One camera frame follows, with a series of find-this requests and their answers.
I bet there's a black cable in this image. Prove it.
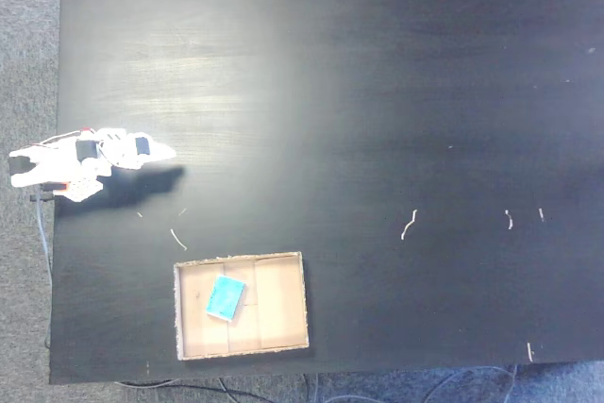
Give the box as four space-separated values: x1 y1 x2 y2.
112 376 270 403

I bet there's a long curved pale scrap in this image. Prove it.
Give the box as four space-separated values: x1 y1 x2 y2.
400 209 419 241

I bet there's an open cardboard box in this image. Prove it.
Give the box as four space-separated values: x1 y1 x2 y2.
173 251 310 362

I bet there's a green block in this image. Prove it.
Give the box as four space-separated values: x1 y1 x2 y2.
204 274 248 325

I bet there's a grey cable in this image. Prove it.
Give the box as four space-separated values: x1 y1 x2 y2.
34 194 54 348

